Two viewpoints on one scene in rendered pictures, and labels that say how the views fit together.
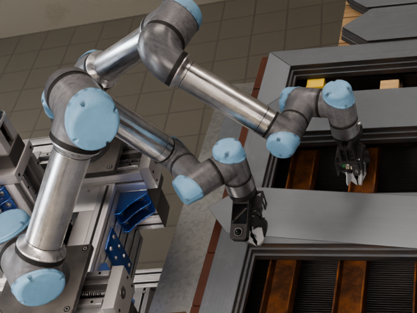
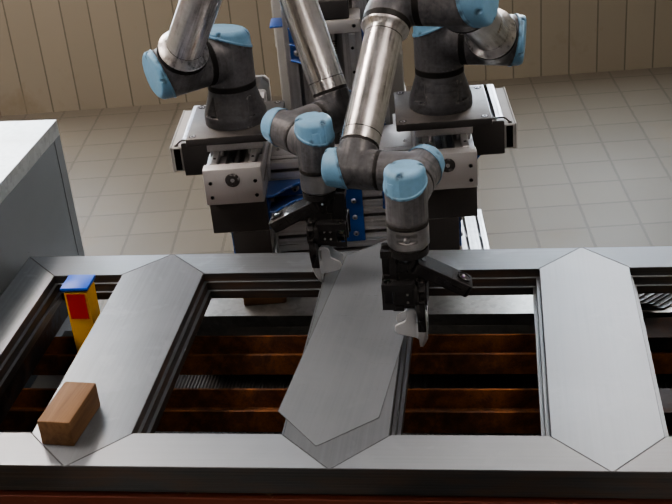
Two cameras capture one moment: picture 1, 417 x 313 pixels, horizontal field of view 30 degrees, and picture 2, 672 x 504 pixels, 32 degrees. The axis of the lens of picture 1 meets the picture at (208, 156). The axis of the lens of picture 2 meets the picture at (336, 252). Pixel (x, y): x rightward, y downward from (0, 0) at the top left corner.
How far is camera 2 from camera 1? 2.26 m
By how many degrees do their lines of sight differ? 60
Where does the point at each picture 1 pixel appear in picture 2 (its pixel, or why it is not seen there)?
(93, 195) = (396, 144)
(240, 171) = (300, 153)
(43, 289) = (152, 75)
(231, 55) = not seen: outside the picture
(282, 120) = (352, 144)
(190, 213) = not seen: hidden behind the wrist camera
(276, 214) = (371, 286)
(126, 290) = (242, 187)
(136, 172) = not seen: hidden behind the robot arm
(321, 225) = (344, 320)
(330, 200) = (389, 323)
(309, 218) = (359, 311)
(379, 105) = (602, 353)
